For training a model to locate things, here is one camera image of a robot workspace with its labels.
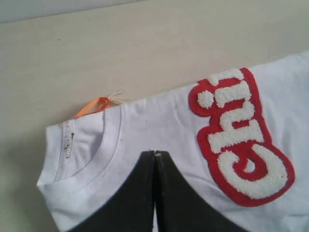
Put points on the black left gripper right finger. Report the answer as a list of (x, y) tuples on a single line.
[(178, 207)]

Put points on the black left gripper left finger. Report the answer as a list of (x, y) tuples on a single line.
[(131, 208)]

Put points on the white t-shirt with red patch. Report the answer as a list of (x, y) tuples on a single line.
[(240, 138)]

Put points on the orange ribbon tag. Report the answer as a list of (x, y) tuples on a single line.
[(101, 103)]

